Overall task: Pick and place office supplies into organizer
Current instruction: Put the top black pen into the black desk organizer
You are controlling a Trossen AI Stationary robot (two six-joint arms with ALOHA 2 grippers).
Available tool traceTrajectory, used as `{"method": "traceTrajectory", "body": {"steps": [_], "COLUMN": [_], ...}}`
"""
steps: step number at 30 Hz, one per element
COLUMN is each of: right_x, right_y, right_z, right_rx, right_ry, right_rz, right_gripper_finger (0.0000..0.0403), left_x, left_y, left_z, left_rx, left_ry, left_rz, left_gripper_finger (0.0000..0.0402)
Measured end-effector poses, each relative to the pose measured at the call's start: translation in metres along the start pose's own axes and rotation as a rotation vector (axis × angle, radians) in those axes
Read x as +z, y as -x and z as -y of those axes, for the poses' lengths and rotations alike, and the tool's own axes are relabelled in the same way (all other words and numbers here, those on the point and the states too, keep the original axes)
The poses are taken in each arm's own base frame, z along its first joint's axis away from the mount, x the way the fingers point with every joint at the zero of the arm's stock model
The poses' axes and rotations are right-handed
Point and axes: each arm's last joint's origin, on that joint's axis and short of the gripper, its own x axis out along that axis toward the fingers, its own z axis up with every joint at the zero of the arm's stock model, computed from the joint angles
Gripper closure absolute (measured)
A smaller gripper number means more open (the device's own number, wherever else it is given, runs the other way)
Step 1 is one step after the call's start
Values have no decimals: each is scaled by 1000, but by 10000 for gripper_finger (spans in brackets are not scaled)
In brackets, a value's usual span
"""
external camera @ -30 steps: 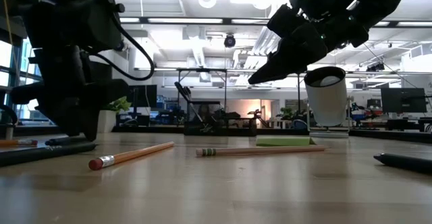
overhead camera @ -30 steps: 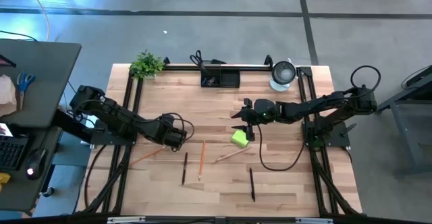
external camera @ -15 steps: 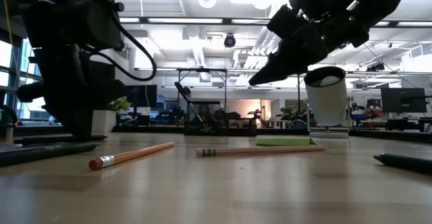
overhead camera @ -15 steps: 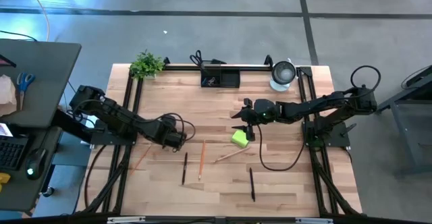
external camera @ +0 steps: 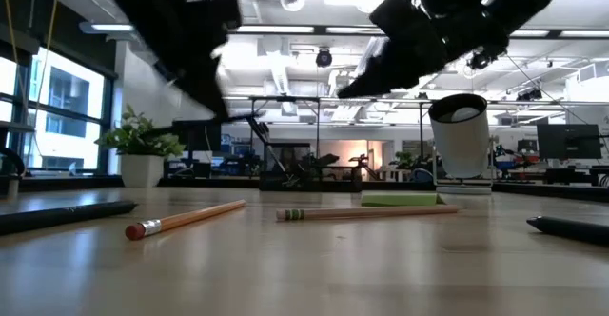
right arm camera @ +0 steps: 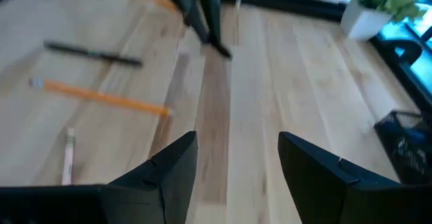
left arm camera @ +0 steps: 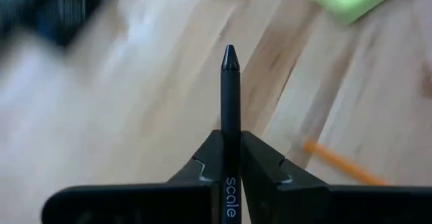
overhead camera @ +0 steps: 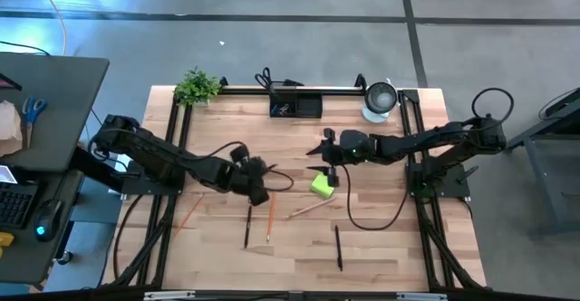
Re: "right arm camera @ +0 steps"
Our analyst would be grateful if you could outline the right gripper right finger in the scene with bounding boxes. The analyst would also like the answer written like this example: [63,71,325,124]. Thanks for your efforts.
[278,132,432,224]

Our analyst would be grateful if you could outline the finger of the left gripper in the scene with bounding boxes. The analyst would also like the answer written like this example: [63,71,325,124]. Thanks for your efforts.
[171,0,211,45]
[201,0,234,60]

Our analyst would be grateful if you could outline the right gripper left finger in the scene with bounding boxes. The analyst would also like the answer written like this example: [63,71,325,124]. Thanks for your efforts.
[0,131,198,224]

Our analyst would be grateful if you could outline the natural wood pencil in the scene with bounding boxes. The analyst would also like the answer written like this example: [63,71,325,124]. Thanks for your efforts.
[61,127,76,186]

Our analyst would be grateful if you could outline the black pen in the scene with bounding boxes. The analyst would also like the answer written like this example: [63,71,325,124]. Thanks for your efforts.
[43,40,143,67]

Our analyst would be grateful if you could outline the black mesh desk organizer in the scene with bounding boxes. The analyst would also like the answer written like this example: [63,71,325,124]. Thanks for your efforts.
[373,110,432,186]

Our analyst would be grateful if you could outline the green plant in white pot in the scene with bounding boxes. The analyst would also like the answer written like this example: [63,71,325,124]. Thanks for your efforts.
[340,0,428,42]

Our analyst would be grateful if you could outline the black aluminium table frame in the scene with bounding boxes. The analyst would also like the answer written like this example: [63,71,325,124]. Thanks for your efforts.
[86,0,432,113]

